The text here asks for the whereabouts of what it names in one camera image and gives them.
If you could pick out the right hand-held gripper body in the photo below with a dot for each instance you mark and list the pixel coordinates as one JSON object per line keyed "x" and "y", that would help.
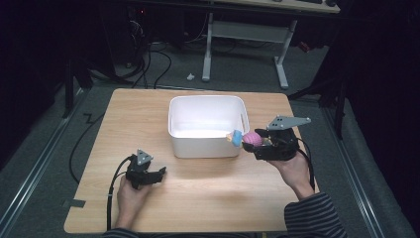
{"x": 280, "y": 142}

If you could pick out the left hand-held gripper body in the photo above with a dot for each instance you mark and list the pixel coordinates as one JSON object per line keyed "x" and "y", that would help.
{"x": 138, "y": 172}

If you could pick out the pink ball toy blue ends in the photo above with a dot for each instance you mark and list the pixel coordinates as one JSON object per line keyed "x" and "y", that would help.
{"x": 246, "y": 138}

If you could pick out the white plastic bin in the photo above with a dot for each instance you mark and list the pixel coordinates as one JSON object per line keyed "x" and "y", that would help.
{"x": 204, "y": 142}

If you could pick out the person's left hand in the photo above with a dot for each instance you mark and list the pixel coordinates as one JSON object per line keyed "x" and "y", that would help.
{"x": 130, "y": 201}

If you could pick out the person's right hand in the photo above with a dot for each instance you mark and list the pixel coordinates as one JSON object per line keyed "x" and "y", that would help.
{"x": 294, "y": 175}

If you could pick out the black metal stand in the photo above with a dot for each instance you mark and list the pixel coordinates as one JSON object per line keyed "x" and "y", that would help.
{"x": 71, "y": 89}
{"x": 338, "y": 109}

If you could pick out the white paper scrap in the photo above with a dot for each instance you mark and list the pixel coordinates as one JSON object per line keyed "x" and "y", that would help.
{"x": 190, "y": 77}

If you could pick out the red object under desk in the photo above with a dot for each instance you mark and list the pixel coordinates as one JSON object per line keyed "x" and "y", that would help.
{"x": 304, "y": 46}

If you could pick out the dark computer tower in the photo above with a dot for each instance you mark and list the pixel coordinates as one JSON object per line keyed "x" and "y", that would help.
{"x": 137, "y": 33}

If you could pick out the metal floor rail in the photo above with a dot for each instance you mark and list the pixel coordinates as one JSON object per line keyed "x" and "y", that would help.
{"x": 353, "y": 172}
{"x": 36, "y": 165}

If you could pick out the desk with white metal frame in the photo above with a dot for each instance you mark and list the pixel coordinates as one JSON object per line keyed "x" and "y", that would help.
{"x": 246, "y": 31}

